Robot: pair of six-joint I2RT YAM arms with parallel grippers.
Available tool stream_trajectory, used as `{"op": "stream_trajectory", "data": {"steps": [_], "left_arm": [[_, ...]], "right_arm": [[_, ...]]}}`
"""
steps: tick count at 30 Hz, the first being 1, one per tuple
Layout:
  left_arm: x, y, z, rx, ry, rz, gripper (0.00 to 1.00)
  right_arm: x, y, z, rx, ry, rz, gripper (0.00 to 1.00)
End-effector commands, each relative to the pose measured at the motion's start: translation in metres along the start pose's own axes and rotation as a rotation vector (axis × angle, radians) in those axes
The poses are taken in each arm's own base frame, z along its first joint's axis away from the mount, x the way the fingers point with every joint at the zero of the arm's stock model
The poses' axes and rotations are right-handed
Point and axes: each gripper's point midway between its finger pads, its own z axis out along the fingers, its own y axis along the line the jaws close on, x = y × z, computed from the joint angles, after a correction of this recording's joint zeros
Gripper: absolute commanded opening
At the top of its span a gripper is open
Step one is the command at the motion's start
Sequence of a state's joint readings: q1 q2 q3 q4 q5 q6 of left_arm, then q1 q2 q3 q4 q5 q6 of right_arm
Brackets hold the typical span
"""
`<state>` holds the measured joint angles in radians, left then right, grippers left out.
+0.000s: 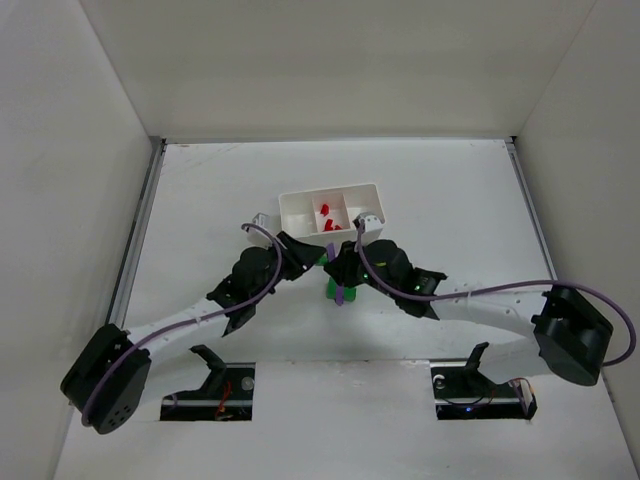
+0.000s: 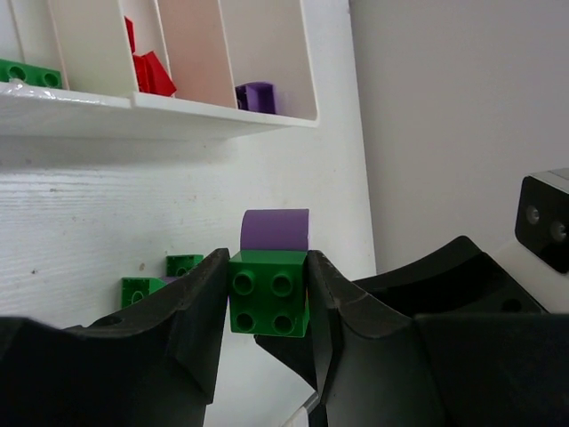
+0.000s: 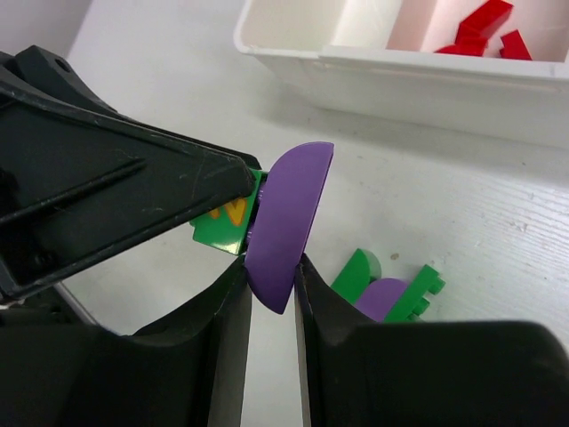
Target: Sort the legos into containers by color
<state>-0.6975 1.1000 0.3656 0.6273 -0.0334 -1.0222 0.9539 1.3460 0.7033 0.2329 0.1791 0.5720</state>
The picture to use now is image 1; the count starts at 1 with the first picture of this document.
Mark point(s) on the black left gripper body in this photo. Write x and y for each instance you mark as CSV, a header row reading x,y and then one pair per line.
x,y
298,257

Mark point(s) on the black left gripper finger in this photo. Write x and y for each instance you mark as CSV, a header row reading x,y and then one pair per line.
x,y
292,270
302,253

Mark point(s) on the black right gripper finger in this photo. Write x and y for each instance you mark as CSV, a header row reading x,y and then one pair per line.
x,y
347,259
343,274

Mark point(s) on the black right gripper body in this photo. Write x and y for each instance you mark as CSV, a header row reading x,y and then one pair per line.
x,y
347,265

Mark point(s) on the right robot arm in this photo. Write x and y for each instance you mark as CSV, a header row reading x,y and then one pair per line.
x,y
558,331

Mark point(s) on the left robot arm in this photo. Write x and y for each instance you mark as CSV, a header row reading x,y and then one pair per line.
x,y
111,376

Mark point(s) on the white three-compartment container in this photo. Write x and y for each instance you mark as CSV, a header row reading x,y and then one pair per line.
x,y
301,218

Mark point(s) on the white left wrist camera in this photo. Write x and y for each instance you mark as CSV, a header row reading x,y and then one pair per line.
x,y
257,236

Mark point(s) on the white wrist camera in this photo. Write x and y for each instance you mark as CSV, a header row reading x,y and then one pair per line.
x,y
369,227
257,236

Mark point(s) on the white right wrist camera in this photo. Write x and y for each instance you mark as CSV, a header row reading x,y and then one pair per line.
x,y
369,227

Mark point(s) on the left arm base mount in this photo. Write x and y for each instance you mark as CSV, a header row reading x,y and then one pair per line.
x,y
225,395

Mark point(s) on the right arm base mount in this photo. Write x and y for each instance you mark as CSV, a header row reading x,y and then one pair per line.
x,y
461,392

